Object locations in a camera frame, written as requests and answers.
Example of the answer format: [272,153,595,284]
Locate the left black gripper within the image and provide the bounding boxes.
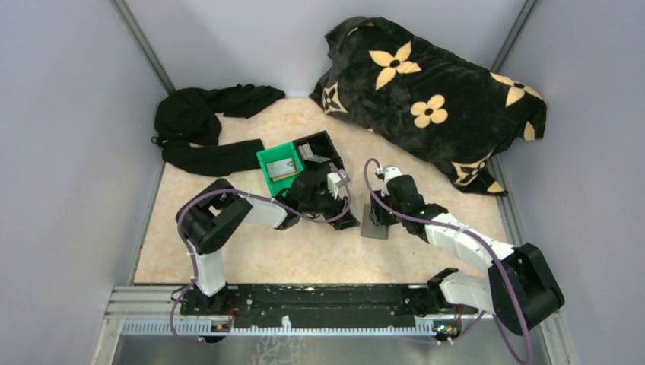
[300,183,361,230]

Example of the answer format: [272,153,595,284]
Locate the green plastic bin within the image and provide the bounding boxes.
[256,142,304,196]

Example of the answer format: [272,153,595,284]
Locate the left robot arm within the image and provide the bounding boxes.
[176,163,359,315]

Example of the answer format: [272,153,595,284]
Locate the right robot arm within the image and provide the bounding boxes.
[370,167,565,335]

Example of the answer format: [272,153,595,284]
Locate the cards in black bin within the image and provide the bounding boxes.
[297,143,330,163]

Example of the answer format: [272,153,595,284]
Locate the black plastic bin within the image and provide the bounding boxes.
[294,131,360,230]

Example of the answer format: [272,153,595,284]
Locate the black floral plush blanket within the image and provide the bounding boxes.
[310,17,547,196]

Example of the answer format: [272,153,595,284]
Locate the black cloth garment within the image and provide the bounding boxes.
[151,84,285,177]

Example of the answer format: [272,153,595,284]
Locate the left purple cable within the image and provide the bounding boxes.
[169,162,354,348]

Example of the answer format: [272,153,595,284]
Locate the purple cable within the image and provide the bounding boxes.
[169,162,354,348]
[364,157,535,365]

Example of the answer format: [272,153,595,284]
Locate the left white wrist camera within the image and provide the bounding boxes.
[326,170,349,198]

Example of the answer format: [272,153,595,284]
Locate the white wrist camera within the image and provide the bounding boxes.
[375,166,402,197]
[326,170,349,198]

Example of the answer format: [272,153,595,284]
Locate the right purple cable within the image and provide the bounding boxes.
[364,157,535,365]

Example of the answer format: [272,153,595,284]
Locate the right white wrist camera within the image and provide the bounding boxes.
[375,166,402,197]

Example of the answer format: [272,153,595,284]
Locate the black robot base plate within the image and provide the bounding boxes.
[180,284,477,329]

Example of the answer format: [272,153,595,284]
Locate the aluminium frame rail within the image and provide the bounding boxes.
[103,281,561,338]

